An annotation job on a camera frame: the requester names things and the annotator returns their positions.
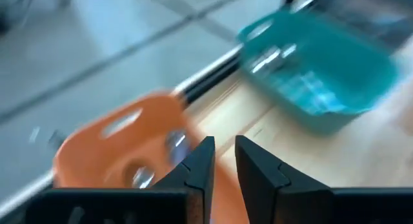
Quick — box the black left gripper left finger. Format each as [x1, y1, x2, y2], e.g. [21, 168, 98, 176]
[25, 136, 216, 224]

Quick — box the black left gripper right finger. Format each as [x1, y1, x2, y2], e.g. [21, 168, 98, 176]
[234, 135, 413, 224]

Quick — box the purple handled metal spoon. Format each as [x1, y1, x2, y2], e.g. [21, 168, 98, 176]
[164, 128, 191, 165]

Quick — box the teal patterned handle metal spoon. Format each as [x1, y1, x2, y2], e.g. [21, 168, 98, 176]
[250, 46, 320, 114]

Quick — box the orange plastic bin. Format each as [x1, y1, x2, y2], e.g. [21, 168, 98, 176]
[52, 91, 251, 224]

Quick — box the teal plastic bin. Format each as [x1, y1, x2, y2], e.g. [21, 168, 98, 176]
[237, 9, 401, 134]

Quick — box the grey plastic bin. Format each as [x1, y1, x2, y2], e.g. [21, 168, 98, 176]
[283, 0, 413, 52]

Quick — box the black aluminium table frame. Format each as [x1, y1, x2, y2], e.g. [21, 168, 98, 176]
[0, 43, 243, 218]

